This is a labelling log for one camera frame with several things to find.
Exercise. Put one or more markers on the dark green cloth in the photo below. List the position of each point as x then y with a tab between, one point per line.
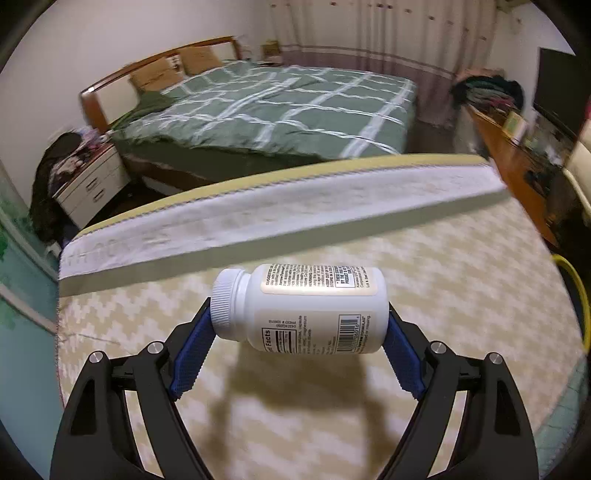
152	100

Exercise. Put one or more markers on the yellow-rimmed trash bin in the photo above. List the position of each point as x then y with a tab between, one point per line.
583	302

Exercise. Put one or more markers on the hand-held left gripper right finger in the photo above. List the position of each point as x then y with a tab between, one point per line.
406	364

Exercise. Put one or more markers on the brown pillow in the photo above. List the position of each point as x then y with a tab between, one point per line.
198	60
152	74

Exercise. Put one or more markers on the green checked duvet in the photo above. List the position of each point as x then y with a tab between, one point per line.
277	110

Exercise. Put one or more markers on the green booklet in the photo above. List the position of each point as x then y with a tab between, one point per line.
515	127

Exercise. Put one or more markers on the white nightstand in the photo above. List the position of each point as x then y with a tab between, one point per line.
92	184

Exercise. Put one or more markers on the pink beige curtain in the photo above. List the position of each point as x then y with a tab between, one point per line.
369	41

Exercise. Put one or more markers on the white pill bottle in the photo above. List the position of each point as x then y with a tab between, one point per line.
300	314

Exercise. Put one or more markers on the black television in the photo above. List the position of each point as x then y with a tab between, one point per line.
558	87

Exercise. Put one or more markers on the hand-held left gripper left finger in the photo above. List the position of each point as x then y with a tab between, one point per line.
191	364

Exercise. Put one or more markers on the dark clothes pile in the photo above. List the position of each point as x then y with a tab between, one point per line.
51	184

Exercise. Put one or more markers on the wooden bed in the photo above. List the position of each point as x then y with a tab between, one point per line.
115	94

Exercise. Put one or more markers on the frosted glass sliding door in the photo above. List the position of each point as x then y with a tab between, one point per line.
23	346

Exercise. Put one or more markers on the small cardboard box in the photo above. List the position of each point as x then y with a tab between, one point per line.
271	51

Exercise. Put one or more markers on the folded clothes pile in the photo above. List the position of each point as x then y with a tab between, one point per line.
487	92

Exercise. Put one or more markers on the wooden desk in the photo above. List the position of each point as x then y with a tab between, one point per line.
512	170

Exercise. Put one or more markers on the cream puffer jacket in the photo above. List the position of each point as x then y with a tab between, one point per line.
581	175

